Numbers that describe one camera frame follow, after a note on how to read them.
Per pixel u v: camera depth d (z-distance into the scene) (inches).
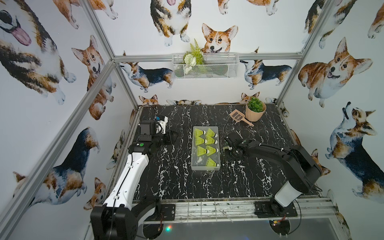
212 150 36.3
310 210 29.5
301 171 18.2
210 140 38.4
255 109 40.4
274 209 26.3
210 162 33.6
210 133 39.4
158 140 25.6
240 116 44.8
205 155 36.4
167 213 28.5
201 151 36.3
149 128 23.4
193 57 32.3
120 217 14.6
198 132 39.6
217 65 36.4
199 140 37.7
